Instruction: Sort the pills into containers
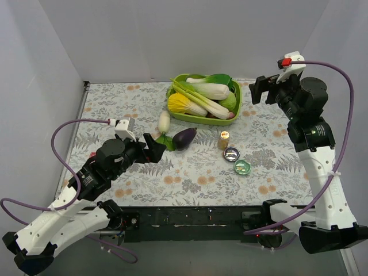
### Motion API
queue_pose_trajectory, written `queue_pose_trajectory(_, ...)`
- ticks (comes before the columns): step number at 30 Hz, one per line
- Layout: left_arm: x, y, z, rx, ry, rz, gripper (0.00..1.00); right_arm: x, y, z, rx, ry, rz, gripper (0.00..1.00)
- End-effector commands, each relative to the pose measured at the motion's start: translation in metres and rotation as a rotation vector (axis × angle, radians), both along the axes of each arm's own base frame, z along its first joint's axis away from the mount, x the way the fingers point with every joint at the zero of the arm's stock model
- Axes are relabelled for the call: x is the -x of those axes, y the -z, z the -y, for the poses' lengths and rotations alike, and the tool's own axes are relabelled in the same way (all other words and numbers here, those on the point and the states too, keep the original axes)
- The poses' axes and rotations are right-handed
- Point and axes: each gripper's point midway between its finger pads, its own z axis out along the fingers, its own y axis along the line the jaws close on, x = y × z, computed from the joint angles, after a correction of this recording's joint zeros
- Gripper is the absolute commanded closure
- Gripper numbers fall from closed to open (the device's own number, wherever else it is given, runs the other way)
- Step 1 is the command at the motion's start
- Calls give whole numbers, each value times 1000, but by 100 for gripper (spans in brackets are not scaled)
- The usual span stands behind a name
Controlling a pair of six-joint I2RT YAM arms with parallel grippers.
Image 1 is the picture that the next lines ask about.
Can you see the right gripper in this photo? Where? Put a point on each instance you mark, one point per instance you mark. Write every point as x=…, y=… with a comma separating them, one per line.
x=270, y=90

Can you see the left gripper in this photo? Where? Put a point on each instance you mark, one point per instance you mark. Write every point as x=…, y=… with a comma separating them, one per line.
x=145, y=151

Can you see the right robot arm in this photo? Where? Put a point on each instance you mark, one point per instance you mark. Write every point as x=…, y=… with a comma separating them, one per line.
x=333, y=226

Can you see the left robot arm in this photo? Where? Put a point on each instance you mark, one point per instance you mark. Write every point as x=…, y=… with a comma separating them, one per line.
x=35, y=246

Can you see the white radish toy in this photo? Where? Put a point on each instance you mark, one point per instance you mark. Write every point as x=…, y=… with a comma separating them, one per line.
x=164, y=122

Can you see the purple eggplant toy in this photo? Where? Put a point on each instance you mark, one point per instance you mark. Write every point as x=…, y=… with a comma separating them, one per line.
x=183, y=138

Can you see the green cabbage toy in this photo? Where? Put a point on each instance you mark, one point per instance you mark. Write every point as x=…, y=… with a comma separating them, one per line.
x=229, y=103

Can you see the bok choy toy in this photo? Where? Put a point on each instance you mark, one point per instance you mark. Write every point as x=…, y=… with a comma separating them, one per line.
x=215, y=87

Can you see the long white daikon toy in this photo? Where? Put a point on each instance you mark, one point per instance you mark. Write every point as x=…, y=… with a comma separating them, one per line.
x=216, y=109

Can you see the yellow napa cabbage toy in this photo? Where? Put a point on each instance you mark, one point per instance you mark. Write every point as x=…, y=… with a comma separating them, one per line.
x=179, y=103

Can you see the green plastic tray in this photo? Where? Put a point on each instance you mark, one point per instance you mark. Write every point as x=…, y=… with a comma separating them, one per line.
x=209, y=119

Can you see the green celery stalk toy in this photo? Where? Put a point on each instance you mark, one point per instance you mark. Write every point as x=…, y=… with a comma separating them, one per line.
x=192, y=95

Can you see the small glass pill jar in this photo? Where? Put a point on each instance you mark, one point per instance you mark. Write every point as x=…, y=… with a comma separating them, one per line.
x=223, y=140

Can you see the blue round pill case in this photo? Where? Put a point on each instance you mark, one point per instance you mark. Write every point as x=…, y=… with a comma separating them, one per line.
x=231, y=154

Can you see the floral table mat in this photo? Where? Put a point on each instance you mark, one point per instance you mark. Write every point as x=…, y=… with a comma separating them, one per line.
x=199, y=175

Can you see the green round pill case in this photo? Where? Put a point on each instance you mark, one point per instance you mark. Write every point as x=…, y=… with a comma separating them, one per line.
x=242, y=167

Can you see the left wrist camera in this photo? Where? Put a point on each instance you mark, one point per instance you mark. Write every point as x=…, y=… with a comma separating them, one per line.
x=124, y=128

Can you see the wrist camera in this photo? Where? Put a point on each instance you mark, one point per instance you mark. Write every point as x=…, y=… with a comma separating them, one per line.
x=289, y=65
x=124, y=128

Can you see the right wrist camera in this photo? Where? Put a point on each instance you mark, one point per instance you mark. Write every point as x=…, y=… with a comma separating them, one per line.
x=289, y=65

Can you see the black base frame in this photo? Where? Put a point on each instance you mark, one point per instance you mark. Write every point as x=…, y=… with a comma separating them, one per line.
x=188, y=223

